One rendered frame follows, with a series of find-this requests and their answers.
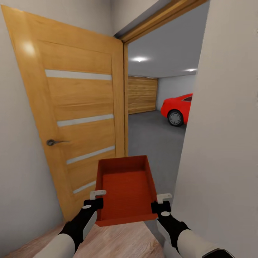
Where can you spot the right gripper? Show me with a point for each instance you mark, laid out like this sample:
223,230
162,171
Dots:
155,206

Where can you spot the storage box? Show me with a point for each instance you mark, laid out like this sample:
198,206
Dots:
130,190

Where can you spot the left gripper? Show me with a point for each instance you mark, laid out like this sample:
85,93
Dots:
98,202

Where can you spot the garage door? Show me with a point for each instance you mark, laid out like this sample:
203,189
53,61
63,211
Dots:
142,93

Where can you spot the car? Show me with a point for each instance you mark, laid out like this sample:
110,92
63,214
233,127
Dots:
177,109

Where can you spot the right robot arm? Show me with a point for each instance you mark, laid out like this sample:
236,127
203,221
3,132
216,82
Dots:
187,242

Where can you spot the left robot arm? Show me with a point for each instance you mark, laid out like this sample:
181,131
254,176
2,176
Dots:
66,243

